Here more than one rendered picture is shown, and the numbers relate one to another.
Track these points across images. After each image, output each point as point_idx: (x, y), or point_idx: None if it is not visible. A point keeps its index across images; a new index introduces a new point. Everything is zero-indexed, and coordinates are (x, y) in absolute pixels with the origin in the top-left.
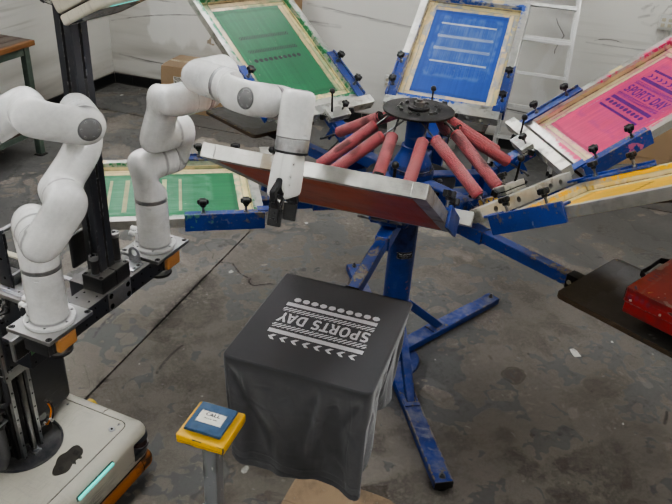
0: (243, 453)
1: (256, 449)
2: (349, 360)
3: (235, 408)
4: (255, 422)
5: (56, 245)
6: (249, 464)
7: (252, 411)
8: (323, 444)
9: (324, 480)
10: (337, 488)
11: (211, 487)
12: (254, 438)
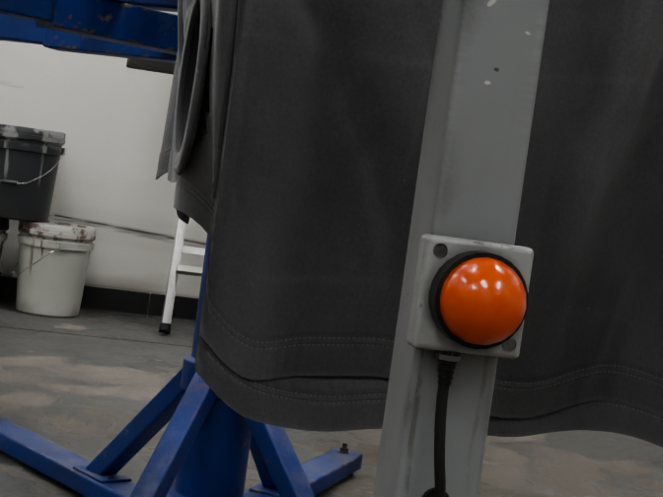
0: (259, 350)
1: (318, 322)
2: None
3: (261, 77)
4: (338, 156)
5: None
6: (273, 420)
7: (333, 93)
8: (626, 215)
9: (609, 419)
10: (662, 445)
11: (504, 82)
12: (318, 256)
